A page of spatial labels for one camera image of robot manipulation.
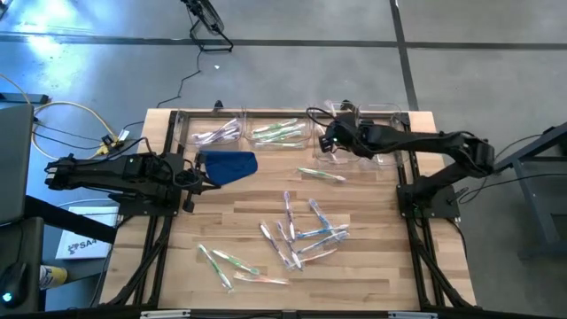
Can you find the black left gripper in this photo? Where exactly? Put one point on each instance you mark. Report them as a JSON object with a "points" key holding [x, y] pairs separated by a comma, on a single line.
{"points": [[188, 177]]}

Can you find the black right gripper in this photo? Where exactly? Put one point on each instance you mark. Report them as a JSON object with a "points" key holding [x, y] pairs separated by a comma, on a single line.
{"points": [[350, 135]]}

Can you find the orange white toothbrush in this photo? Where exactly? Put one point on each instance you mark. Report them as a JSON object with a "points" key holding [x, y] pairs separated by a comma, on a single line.
{"points": [[261, 279], [320, 255], [335, 157]]}

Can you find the green white toothbrush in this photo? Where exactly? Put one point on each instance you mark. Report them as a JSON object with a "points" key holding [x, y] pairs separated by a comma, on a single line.
{"points": [[235, 262], [274, 126], [285, 136], [321, 174], [215, 268], [279, 131]]}

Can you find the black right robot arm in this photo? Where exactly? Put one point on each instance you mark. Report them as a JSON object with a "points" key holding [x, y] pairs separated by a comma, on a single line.
{"points": [[421, 139]]}

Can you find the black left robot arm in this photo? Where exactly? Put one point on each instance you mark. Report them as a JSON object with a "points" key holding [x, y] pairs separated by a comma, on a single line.
{"points": [[111, 170]]}

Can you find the blue cloth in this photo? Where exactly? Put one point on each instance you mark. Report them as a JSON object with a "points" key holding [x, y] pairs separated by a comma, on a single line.
{"points": [[230, 166]]}

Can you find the clear plastic bin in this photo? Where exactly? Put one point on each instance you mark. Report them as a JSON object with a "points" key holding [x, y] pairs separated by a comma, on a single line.
{"points": [[316, 157], [390, 161], [305, 146], [186, 115]]}

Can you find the black yellow plug adapter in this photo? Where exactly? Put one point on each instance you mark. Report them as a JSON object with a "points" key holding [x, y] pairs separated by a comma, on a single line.
{"points": [[108, 144]]}

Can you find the silver aluminium extrusion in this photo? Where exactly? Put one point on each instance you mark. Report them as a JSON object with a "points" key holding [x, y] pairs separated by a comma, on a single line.
{"points": [[164, 314], [412, 315]]}

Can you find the white printed box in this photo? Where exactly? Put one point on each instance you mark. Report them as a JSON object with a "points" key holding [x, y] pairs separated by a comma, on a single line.
{"points": [[84, 248]]}

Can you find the black diagonal beam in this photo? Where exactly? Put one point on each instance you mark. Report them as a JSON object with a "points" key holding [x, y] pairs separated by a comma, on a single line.
{"points": [[66, 219]]}

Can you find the yellow white can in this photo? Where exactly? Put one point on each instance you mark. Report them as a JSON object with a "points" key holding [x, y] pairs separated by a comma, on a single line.
{"points": [[53, 277]]}

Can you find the black desk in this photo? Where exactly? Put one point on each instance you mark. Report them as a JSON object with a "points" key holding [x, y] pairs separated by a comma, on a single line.
{"points": [[31, 248]]}

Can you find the black flat device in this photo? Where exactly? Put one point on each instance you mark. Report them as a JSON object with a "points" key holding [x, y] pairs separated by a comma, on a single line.
{"points": [[15, 164]]}

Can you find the dark grey metal stand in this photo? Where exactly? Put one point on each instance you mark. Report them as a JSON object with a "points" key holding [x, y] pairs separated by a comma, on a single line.
{"points": [[536, 208]]}

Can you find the black computer mouse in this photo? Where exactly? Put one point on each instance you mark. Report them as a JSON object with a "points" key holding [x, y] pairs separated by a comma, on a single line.
{"points": [[13, 283]]}

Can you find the black rail clamp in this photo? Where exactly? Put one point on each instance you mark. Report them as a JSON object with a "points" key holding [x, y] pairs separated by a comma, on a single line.
{"points": [[347, 105], [218, 105]]}

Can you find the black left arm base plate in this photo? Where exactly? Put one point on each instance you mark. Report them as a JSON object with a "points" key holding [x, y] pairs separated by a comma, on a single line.
{"points": [[146, 208]]}

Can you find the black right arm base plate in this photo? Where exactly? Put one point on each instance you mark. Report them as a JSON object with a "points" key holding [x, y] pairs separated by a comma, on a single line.
{"points": [[436, 206]]}

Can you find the black diagonal frame strut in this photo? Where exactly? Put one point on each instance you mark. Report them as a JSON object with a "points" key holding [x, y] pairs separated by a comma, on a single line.
{"points": [[137, 274], [443, 277]]}

